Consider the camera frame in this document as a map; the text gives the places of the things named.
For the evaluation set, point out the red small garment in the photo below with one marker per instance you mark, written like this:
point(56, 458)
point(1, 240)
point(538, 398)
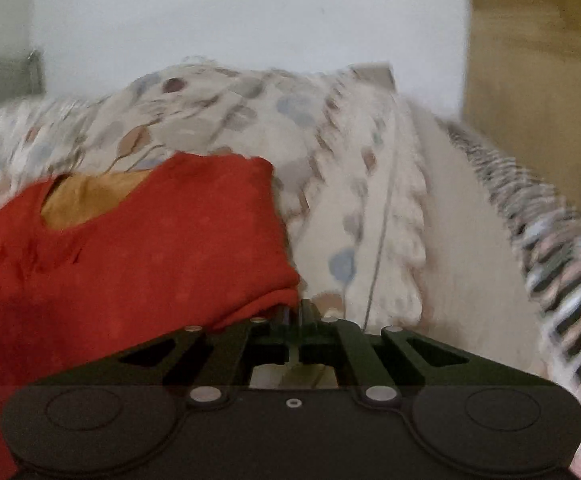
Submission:
point(160, 270)

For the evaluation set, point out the white bed sheet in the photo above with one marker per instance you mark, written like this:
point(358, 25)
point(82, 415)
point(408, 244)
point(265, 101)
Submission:
point(463, 240)

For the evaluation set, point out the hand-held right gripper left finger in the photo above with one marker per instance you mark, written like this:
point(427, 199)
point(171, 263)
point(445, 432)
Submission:
point(273, 332)

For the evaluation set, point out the wooden wardrobe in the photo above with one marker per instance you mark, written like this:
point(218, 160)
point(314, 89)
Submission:
point(540, 85)

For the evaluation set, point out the striped cloth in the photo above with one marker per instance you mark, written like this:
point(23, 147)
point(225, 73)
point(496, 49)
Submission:
point(555, 270)

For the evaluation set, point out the mustard yellow cloth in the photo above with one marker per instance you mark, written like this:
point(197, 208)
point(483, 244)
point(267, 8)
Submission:
point(88, 197)

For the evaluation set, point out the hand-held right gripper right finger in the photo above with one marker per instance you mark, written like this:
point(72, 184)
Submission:
point(318, 332)

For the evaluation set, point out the dotted patterned quilt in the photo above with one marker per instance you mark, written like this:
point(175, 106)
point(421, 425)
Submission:
point(280, 125)

